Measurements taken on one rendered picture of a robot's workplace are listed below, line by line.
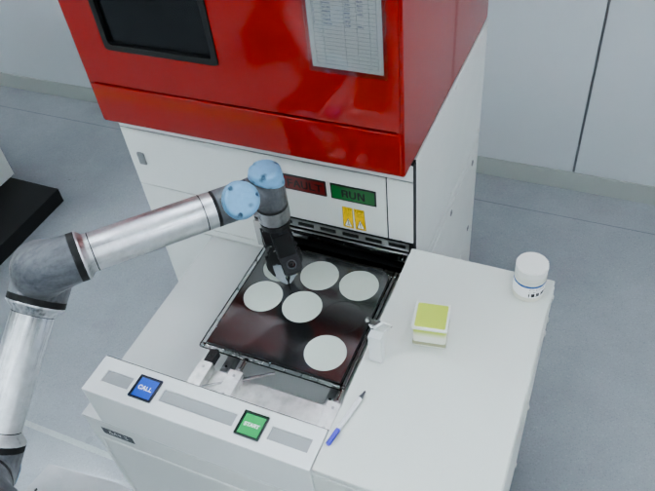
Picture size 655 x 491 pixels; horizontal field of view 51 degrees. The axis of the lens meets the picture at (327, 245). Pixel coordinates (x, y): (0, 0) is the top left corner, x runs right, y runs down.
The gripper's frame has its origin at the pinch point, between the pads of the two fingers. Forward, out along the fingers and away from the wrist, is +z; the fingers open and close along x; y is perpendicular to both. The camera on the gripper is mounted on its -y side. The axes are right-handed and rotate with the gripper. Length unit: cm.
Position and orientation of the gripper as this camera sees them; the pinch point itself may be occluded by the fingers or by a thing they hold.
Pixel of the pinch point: (288, 282)
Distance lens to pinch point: 171.7
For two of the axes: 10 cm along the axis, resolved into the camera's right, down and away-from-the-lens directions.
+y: -3.1, -6.6, 6.9
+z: 0.9, 7.0, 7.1
